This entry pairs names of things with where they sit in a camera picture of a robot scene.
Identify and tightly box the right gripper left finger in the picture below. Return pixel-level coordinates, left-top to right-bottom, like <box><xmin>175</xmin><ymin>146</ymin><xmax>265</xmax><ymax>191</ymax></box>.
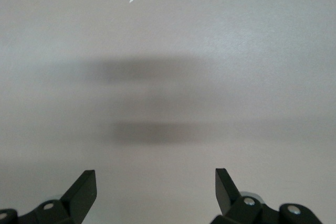
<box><xmin>0</xmin><ymin>169</ymin><xmax>98</xmax><ymax>224</ymax></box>

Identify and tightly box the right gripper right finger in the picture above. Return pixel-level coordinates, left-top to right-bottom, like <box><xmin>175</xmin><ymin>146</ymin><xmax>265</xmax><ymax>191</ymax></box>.
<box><xmin>211</xmin><ymin>167</ymin><xmax>324</xmax><ymax>224</ymax></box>

